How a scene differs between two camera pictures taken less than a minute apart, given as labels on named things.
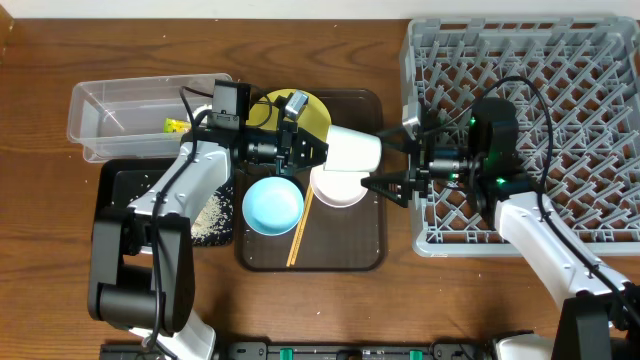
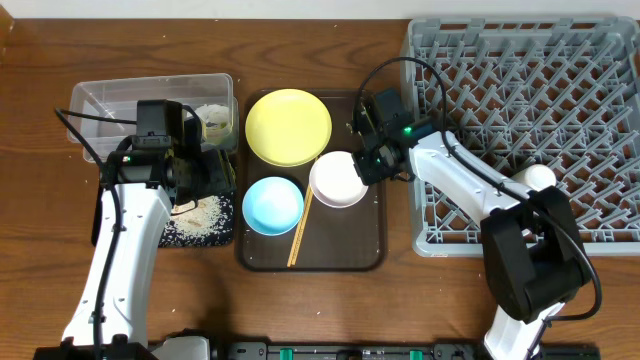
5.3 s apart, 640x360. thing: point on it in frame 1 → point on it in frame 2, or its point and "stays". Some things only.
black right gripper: (419, 168) → (362, 157)
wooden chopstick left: (293, 248) stays
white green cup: (352, 150) → (540, 177)
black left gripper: (288, 150) → (220, 170)
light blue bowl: (273, 206) stays
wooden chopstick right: (295, 255) stays
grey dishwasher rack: (574, 86) stays
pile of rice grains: (214, 222) stays
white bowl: (337, 188) stays
